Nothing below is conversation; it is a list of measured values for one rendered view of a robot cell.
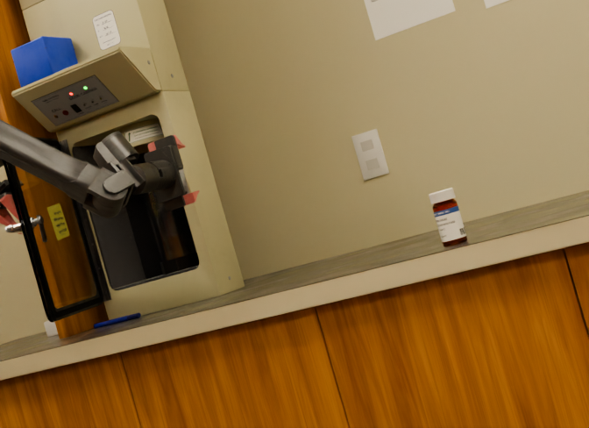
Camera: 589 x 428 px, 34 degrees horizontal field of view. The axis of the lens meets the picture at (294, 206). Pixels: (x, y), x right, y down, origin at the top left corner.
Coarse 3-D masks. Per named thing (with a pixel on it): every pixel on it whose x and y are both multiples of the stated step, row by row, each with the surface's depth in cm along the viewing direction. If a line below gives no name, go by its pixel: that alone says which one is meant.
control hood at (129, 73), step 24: (120, 48) 201; (144, 48) 208; (72, 72) 207; (96, 72) 206; (120, 72) 205; (144, 72) 206; (24, 96) 215; (120, 96) 211; (144, 96) 211; (48, 120) 220; (72, 120) 219
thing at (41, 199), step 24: (24, 192) 197; (48, 192) 209; (48, 216) 206; (72, 216) 218; (48, 240) 202; (72, 240) 214; (48, 264) 199; (72, 264) 211; (72, 288) 207; (48, 312) 193
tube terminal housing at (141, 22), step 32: (64, 0) 220; (96, 0) 216; (128, 0) 212; (160, 0) 219; (32, 32) 225; (64, 32) 221; (128, 32) 213; (160, 32) 216; (160, 64) 213; (160, 96) 211; (96, 128) 220; (192, 128) 217; (192, 160) 214; (192, 224) 211; (224, 224) 219; (224, 256) 215; (128, 288) 221; (160, 288) 217; (192, 288) 213; (224, 288) 212
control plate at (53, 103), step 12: (72, 84) 210; (84, 84) 209; (96, 84) 209; (48, 96) 214; (60, 96) 213; (72, 96) 213; (84, 96) 212; (96, 96) 212; (108, 96) 211; (48, 108) 216; (60, 108) 216; (84, 108) 215; (96, 108) 214; (60, 120) 219
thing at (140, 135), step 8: (152, 120) 220; (128, 128) 220; (136, 128) 219; (144, 128) 218; (152, 128) 218; (160, 128) 219; (128, 136) 219; (136, 136) 218; (144, 136) 217; (152, 136) 217; (160, 136) 218; (136, 144) 217; (144, 144) 217; (144, 152) 233
